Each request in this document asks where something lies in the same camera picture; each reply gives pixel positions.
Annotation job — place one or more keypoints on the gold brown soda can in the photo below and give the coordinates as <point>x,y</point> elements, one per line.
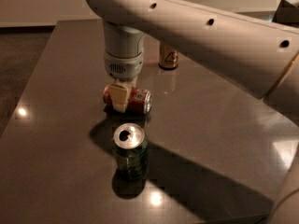
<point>168,57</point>

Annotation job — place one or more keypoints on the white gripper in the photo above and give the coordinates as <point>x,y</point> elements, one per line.
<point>124,66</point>

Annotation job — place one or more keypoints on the dark box at table corner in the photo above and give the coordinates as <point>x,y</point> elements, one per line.
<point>287,13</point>

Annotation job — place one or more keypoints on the green soda can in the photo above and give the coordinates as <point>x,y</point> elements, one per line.
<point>130,149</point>

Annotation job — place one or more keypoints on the red coke can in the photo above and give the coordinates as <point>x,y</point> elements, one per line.
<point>139,101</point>

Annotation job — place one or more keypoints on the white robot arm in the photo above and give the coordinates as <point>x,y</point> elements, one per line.
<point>259,57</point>

